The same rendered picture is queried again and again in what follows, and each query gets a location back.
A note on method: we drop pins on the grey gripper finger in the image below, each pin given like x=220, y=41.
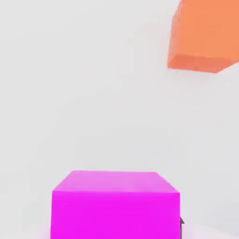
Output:
x=181, y=226

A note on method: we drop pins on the small magenta cube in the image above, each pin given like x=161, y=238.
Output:
x=115, y=211

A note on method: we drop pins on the large orange box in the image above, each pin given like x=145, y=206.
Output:
x=203, y=35

